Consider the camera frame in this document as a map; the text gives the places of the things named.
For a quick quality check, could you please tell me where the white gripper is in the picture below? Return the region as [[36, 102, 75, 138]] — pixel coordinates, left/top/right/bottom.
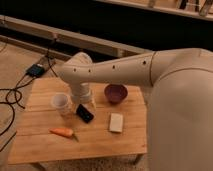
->
[[70, 83, 92, 104]]

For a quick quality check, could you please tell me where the white sponge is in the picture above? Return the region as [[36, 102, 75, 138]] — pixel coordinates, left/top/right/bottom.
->
[[109, 113, 123, 133]]

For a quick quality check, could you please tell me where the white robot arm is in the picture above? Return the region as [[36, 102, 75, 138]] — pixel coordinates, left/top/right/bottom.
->
[[59, 48, 213, 171]]

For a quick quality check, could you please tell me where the purple ceramic bowl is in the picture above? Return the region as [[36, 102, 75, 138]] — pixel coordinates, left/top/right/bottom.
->
[[104, 84, 128, 104]]

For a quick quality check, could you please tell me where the black smartphone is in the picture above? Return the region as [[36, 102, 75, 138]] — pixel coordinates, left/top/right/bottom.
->
[[76, 104, 94, 123]]

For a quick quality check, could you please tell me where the translucent plastic cup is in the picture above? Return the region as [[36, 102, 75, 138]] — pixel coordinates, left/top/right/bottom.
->
[[51, 93, 71, 116]]

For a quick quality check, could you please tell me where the wooden table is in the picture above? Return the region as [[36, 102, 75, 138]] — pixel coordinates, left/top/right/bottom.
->
[[8, 78, 147, 164]]

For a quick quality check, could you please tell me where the orange carrot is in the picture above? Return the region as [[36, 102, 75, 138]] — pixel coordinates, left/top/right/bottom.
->
[[50, 128, 73, 138]]

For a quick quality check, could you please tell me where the black cable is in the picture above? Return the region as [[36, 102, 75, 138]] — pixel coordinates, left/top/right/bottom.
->
[[0, 39, 59, 153]]

